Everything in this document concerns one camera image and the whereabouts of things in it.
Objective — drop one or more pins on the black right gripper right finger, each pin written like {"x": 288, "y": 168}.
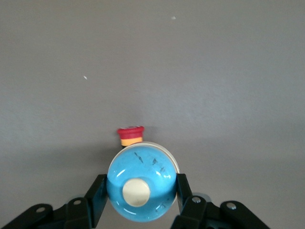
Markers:
{"x": 188, "y": 207}

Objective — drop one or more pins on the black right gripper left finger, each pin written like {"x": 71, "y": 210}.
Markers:
{"x": 93, "y": 198}

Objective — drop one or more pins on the blue desk bell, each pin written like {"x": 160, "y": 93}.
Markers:
{"x": 143, "y": 171}

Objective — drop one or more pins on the red yellow emergency stop button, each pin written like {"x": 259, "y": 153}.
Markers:
{"x": 129, "y": 134}

